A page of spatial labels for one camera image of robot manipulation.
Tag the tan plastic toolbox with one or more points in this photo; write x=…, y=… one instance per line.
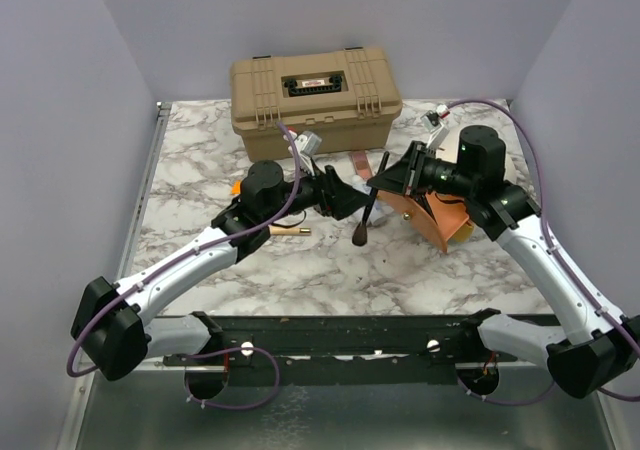
x=348, y=97

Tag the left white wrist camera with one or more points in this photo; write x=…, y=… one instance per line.
x=306, y=144

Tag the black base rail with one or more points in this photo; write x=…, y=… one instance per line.
x=340, y=350

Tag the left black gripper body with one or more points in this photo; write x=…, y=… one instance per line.
x=324, y=203

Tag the black thin makeup brush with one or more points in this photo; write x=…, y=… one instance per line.
x=360, y=235

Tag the white round makeup organizer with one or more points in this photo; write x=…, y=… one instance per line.
x=439, y=215

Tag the beige concealer tube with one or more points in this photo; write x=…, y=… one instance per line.
x=294, y=231

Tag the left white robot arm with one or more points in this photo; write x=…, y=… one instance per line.
x=117, y=325

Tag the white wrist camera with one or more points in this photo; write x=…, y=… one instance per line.
x=434, y=122
x=306, y=144

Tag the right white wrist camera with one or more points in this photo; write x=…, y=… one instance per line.
x=434, y=122

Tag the orange white cream tube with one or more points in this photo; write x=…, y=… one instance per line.
x=236, y=188

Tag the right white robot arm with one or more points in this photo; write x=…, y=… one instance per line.
x=594, y=342

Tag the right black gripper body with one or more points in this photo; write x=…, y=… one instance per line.
x=426, y=171

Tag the white spray bottle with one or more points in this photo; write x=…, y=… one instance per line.
x=378, y=214

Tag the pink blush palette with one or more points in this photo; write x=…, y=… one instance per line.
x=361, y=164

